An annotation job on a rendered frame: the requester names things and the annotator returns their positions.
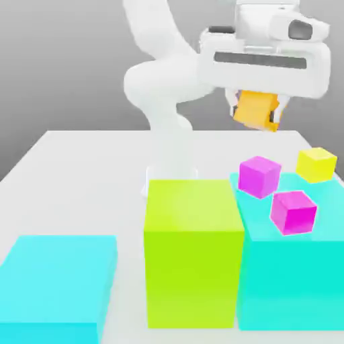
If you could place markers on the small orange cube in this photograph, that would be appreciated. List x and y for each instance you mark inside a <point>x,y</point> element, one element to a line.
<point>255,111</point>

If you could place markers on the small yellow cube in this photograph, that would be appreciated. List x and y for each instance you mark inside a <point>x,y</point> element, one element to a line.
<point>316,164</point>

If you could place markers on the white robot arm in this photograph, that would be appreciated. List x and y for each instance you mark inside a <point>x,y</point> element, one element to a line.
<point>158,83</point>

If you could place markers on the large lime green box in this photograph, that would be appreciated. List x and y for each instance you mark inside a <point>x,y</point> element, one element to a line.
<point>192,250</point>

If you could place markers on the small magenta cube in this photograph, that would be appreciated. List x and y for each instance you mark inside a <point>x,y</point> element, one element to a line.
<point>259,177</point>
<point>293,213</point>

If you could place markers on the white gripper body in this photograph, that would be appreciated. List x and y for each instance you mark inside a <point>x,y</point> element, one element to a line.
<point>260,78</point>

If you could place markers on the large turquoise box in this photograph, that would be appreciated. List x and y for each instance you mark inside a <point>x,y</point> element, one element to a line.
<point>293,268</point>

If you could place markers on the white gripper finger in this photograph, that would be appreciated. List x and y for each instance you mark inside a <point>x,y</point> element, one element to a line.
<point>231,103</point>
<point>279,107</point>

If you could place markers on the large cyan box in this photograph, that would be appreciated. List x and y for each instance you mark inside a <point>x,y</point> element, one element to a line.
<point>53,285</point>

